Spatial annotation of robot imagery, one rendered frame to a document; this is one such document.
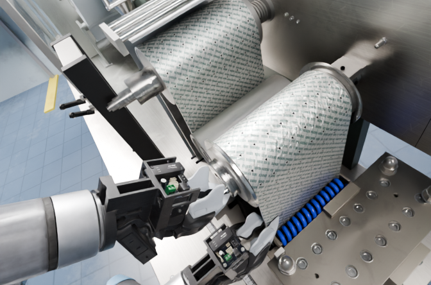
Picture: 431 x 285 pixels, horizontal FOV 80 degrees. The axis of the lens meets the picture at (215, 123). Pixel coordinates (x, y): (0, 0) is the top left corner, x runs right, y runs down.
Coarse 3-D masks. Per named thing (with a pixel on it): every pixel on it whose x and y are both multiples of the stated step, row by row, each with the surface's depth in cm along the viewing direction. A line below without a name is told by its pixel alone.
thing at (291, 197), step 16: (336, 144) 51; (320, 160) 51; (336, 160) 57; (304, 176) 50; (320, 176) 56; (336, 176) 64; (288, 192) 50; (304, 192) 56; (272, 208) 50; (288, 208) 55
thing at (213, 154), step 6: (324, 72) 48; (336, 78) 46; (348, 96) 46; (210, 150) 44; (222, 150) 42; (210, 156) 48; (216, 156) 42; (222, 162) 41; (228, 168) 40; (234, 174) 40; (240, 180) 40; (240, 186) 41; (246, 192) 41; (246, 198) 43
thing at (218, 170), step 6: (210, 162) 45; (216, 162) 44; (210, 168) 46; (216, 168) 43; (222, 168) 43; (216, 174) 44; (222, 174) 42; (228, 174) 42; (222, 180) 43; (228, 180) 42; (234, 180) 42; (228, 186) 42; (234, 186) 42; (234, 192) 43; (240, 192) 44
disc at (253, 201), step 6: (210, 144) 43; (216, 150) 42; (222, 156) 41; (228, 162) 39; (234, 168) 39; (240, 174) 39; (246, 180) 39; (246, 186) 39; (252, 192) 39; (252, 198) 41; (252, 204) 45
